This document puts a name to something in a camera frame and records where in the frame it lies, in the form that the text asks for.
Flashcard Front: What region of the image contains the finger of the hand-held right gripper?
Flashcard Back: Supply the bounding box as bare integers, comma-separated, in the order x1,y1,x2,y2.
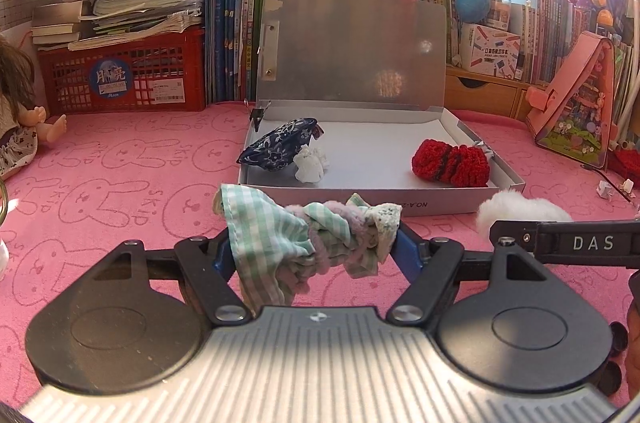
489,219,540,256

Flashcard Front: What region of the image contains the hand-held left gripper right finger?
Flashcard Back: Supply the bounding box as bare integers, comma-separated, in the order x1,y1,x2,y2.
386,223,548,324

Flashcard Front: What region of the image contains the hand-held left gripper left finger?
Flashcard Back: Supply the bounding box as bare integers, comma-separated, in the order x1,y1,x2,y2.
92,235,253,326

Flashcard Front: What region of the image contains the white fluffy plush toy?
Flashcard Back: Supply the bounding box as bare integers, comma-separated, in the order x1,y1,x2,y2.
475,191,573,236

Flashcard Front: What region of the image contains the green checked cloth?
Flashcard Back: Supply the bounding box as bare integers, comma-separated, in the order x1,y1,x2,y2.
212,183,403,309

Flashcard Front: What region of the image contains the grey paper boat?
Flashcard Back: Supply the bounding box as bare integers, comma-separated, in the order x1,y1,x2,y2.
470,140,496,164

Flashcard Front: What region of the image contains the red crocheted pouch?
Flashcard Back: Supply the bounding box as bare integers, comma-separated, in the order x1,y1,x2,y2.
411,139,491,188

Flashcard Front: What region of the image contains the blue floral fabric pouch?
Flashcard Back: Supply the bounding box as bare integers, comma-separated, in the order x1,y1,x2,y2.
236,117,325,172

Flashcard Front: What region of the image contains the white tissue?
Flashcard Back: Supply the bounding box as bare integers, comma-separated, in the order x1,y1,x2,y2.
292,146,330,182

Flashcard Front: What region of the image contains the silver cardboard box with lid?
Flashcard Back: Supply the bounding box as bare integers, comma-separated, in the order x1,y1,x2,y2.
236,0,527,216

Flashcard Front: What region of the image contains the red knitted piece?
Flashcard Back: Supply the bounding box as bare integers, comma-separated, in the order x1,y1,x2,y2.
607,150,640,181

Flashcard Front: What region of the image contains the pink bunny print table mat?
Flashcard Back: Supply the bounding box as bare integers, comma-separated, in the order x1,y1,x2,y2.
0,100,640,404

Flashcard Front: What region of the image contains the pink triangular toy house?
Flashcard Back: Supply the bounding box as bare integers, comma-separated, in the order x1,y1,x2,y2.
525,32,618,168

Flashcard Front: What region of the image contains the wooden drawer organizer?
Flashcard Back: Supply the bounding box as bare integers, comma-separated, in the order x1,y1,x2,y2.
445,68,536,121

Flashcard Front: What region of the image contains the black binder clip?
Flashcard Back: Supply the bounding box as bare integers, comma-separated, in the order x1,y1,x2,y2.
245,99,273,131

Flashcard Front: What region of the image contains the white label printer carton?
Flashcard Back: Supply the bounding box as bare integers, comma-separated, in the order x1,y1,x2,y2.
460,23,521,78

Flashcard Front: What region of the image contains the row of colourful upright books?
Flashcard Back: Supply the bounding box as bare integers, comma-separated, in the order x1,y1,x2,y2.
255,0,586,86

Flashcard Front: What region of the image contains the red plastic crate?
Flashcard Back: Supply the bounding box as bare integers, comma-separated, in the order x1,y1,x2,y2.
37,28,207,114

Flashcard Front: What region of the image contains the small patterned jar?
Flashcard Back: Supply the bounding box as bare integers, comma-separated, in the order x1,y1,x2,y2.
487,0,511,31

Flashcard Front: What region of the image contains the row of thin blue books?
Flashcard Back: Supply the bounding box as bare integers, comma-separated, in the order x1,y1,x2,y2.
205,0,258,104

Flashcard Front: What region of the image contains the blue plush ball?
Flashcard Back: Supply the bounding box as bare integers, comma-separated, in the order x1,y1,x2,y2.
455,0,492,24

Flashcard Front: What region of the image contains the brown haired baby doll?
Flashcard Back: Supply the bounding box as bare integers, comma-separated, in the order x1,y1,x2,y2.
0,34,68,181

